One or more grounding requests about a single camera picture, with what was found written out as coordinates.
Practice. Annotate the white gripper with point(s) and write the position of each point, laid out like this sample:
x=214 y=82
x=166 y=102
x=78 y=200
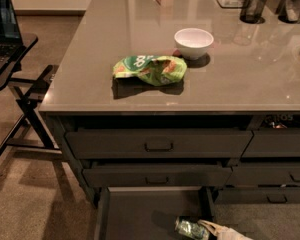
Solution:
x=230 y=233

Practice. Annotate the bottom right drawer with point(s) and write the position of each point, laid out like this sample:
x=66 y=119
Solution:
x=268 y=195

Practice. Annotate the middle right drawer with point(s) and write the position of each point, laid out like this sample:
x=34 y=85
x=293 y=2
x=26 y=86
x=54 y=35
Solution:
x=246 y=174

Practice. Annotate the open bottom left drawer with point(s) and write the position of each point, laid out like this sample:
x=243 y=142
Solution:
x=149 y=213

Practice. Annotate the top right drawer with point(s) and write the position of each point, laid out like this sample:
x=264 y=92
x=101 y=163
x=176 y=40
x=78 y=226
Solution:
x=271 y=143

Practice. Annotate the snack bags in drawer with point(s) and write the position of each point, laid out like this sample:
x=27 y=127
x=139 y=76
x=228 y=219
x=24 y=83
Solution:
x=281 y=121

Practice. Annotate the middle left drawer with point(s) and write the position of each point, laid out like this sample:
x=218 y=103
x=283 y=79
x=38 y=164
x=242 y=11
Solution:
x=162 y=174

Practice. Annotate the grey counter cabinet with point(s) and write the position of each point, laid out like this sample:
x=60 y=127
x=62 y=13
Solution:
x=250 y=71

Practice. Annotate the top left drawer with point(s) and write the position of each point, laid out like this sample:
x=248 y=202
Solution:
x=158 y=143

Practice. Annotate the green chip bag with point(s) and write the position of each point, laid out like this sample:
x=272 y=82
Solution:
x=151 y=69

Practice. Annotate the white bowl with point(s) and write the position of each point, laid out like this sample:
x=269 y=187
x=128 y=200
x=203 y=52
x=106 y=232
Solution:
x=192 y=43

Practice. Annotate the black mesh cup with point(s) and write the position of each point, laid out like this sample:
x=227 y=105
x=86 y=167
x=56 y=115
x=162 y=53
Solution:
x=289 y=11
x=252 y=11

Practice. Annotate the black laptop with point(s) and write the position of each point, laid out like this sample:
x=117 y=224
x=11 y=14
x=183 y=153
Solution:
x=11 y=43

